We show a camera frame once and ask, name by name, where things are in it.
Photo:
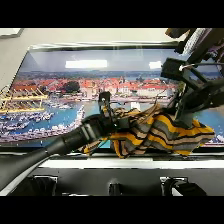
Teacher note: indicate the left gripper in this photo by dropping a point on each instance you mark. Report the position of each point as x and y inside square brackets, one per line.
[115, 122]

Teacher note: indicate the yellow grey striped garment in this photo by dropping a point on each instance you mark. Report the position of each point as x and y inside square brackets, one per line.
[156, 135]

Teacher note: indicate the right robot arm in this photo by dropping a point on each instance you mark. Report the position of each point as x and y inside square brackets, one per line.
[206, 95]

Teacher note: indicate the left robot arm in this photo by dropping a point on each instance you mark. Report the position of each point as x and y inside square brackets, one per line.
[63, 141]

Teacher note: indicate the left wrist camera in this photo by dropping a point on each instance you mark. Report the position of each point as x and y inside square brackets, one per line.
[104, 97]

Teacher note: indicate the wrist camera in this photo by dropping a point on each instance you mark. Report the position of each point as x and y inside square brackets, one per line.
[104, 97]
[171, 69]

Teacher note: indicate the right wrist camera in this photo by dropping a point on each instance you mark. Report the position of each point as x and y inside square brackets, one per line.
[171, 69]

